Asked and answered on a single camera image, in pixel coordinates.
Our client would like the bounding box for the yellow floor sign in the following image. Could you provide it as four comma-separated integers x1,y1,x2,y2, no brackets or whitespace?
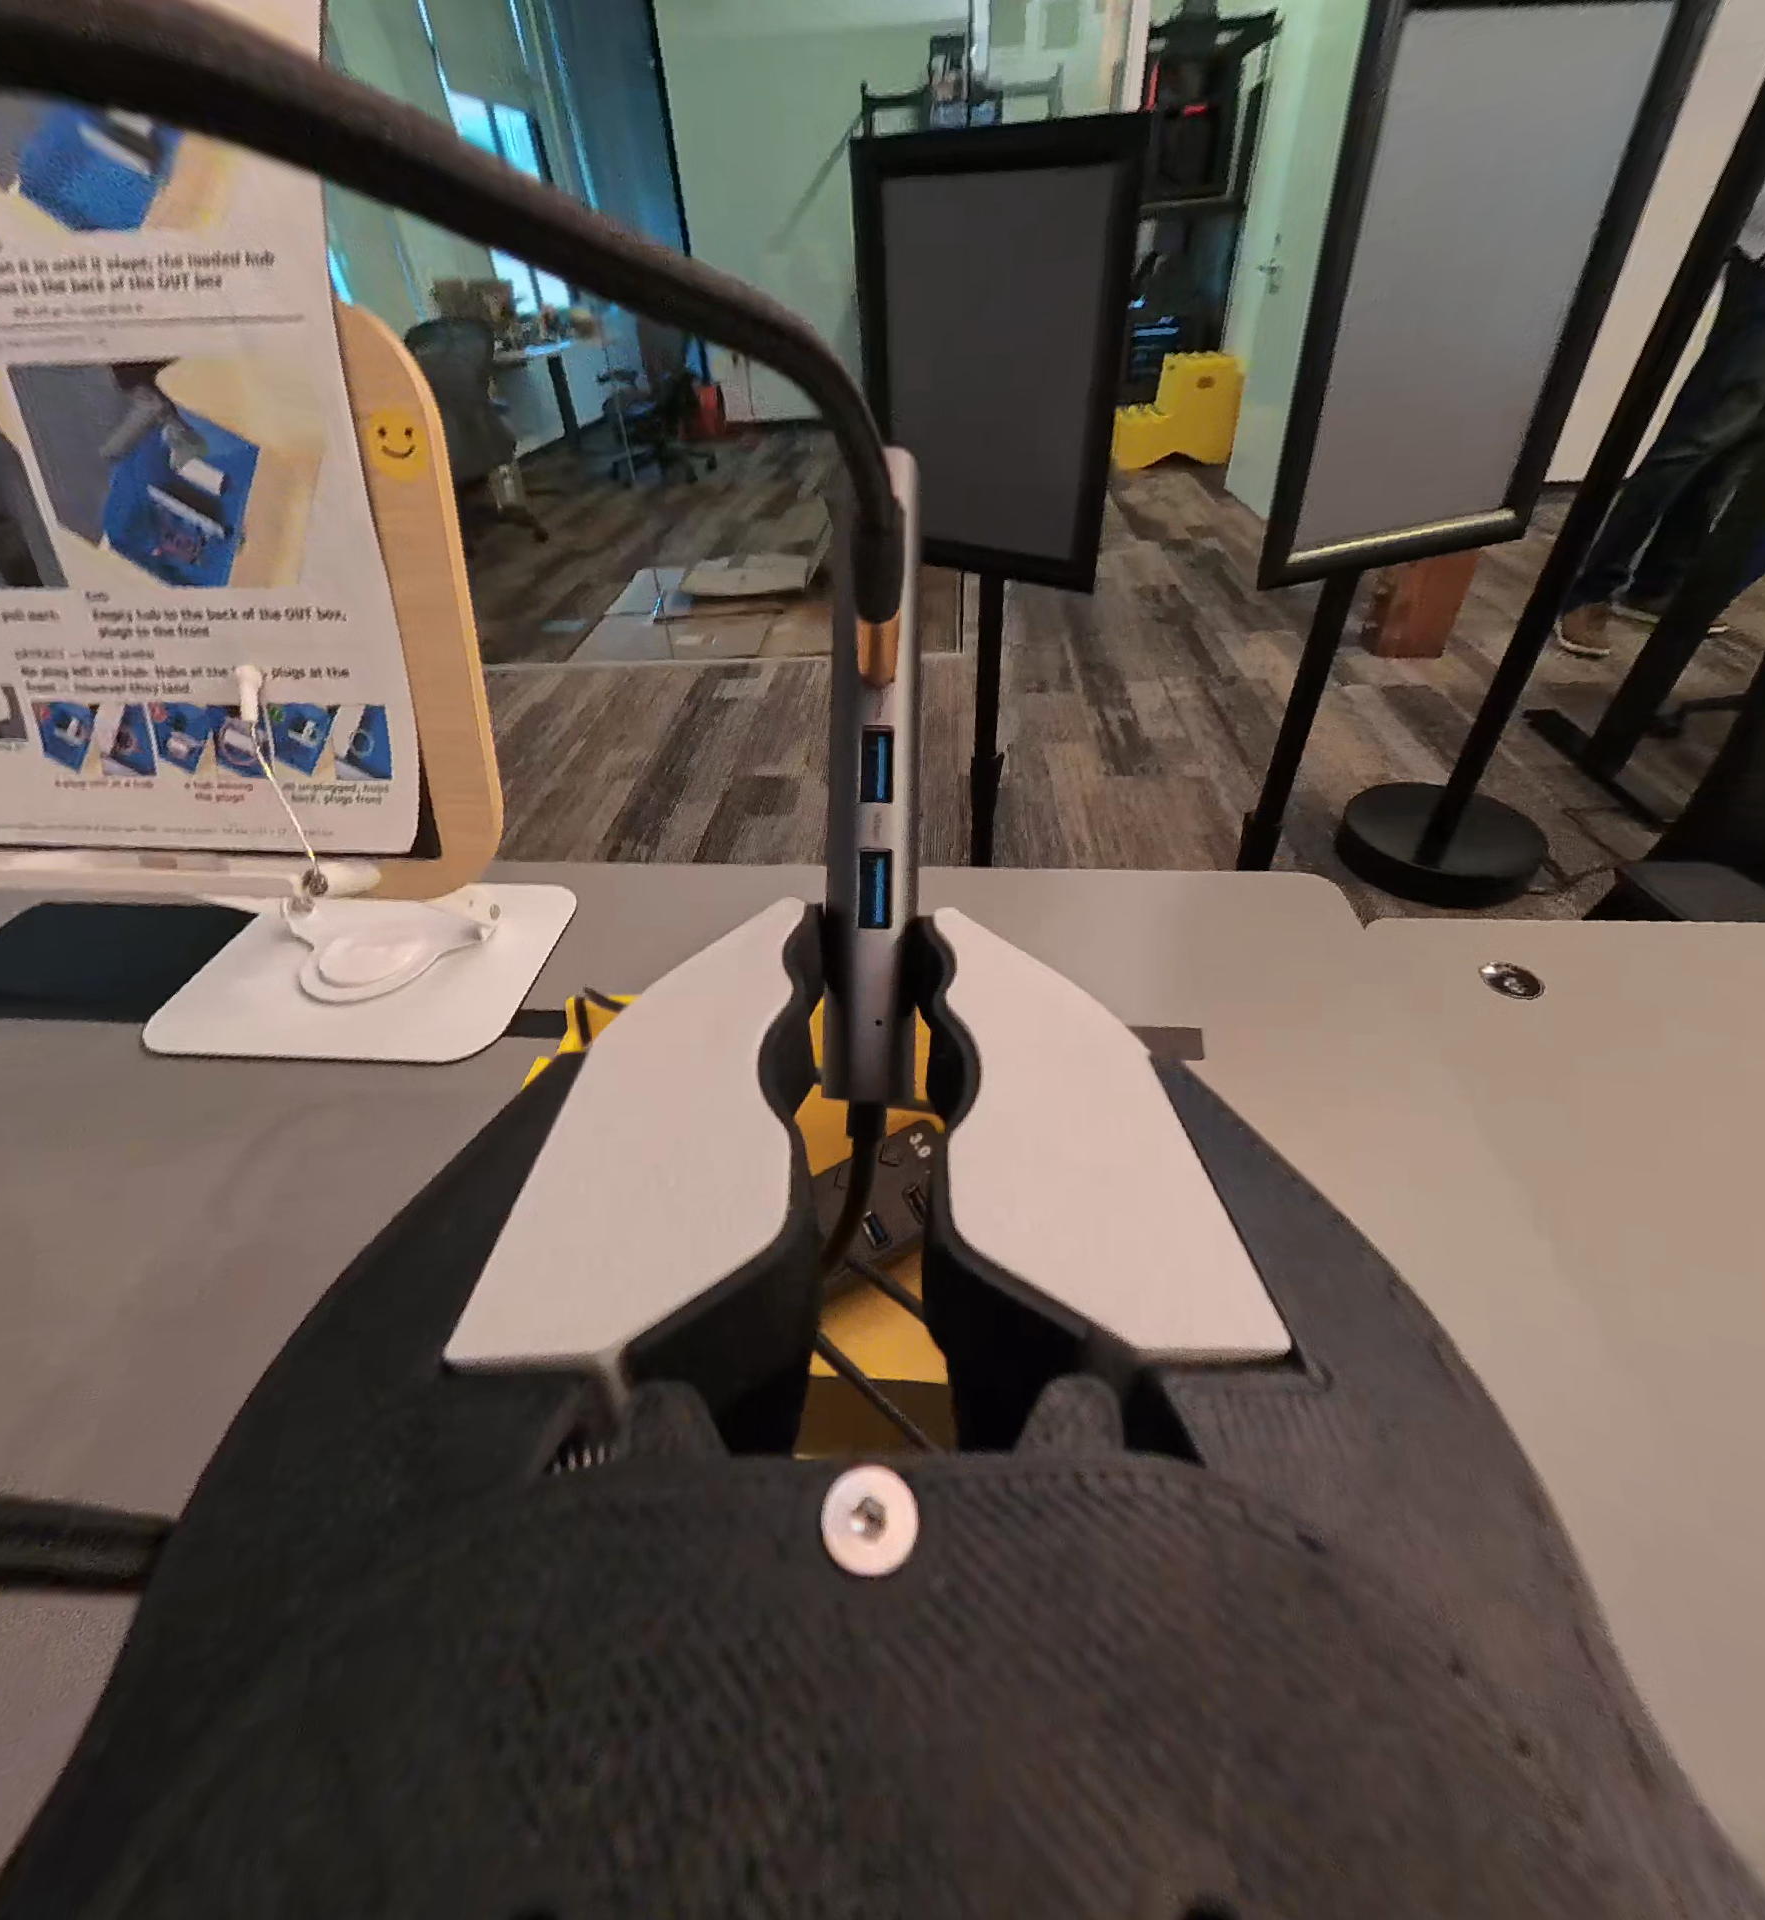
1111,346,1251,472

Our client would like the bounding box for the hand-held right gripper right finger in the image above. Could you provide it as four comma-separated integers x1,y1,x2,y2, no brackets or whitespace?
924,903,1298,1382

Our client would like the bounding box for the black monitor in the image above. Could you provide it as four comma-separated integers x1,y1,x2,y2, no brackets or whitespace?
848,115,1153,871

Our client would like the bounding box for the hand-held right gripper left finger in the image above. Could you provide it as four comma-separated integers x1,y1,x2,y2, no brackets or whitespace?
444,902,829,1382

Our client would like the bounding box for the black office chair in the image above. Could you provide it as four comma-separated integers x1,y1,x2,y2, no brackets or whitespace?
405,315,560,548

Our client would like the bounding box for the yellow plastic bin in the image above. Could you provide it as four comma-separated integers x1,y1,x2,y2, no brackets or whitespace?
517,991,960,1461

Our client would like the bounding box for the slim grey usb hub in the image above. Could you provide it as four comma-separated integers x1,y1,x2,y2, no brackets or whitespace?
818,450,925,1106

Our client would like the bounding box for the black flat desk pad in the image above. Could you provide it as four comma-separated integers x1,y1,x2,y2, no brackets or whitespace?
0,902,259,1028

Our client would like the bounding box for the flat cardboard sheet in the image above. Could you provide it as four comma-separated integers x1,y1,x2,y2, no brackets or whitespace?
569,545,840,668

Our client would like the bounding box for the white stand base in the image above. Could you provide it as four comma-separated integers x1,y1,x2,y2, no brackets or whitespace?
143,877,577,1063

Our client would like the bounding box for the thin black cable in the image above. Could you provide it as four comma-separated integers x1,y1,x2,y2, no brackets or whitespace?
807,1097,960,1456

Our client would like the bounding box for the black floor stand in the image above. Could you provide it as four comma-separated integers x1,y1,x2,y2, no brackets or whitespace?
1237,0,1765,911

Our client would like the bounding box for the orange plug usb cable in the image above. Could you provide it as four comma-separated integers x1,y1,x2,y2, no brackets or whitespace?
0,0,913,698

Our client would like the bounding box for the instruction poster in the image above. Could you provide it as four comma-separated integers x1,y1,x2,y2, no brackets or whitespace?
0,0,429,850

